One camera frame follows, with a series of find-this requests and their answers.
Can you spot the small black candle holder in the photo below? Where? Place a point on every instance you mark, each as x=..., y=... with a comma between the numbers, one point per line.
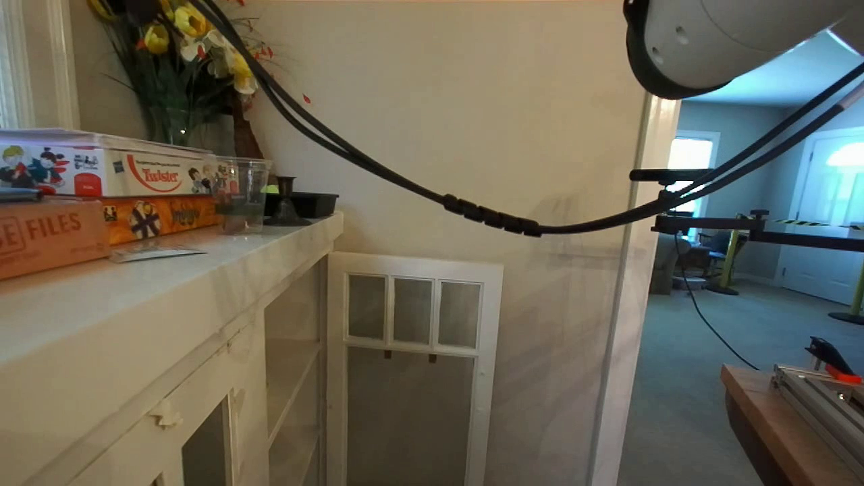
x=284, y=204

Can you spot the white board game box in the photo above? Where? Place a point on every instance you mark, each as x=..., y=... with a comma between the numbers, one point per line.
x=136, y=165

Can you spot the white glass-door cabinet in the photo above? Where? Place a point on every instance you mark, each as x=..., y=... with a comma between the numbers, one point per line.
x=108, y=342

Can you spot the black and red tool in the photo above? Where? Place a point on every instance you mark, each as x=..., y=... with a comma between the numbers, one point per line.
x=828, y=351

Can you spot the closed white cabinet door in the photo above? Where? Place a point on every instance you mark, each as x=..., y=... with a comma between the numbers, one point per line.
x=247, y=378

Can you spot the black stereo camera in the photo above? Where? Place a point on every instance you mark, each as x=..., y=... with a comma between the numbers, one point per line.
x=657, y=174

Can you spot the clear glass cup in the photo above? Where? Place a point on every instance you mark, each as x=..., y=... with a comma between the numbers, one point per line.
x=240, y=193

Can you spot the orange board game box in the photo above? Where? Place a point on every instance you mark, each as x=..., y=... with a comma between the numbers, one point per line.
x=166, y=220

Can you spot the yellow white flower bouquet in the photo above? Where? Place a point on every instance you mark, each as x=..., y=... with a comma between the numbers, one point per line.
x=184, y=43

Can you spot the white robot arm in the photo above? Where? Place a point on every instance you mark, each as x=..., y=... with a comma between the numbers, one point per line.
x=720, y=42

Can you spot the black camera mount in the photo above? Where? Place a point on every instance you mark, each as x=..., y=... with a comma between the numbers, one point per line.
x=667, y=201

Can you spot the white panelled door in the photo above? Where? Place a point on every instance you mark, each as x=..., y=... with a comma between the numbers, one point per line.
x=833, y=189

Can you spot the flat white paper card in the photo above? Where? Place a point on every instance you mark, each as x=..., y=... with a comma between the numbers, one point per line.
x=153, y=254

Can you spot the clear glass flower vase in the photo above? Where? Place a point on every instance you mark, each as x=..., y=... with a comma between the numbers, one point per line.
x=176, y=111

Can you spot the black plastic tray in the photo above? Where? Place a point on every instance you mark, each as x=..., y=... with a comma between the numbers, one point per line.
x=315, y=204

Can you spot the yellow-green stand leg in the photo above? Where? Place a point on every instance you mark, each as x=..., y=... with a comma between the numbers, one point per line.
x=855, y=293
x=732, y=261

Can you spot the brown files box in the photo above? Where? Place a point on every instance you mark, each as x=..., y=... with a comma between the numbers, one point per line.
x=50, y=239

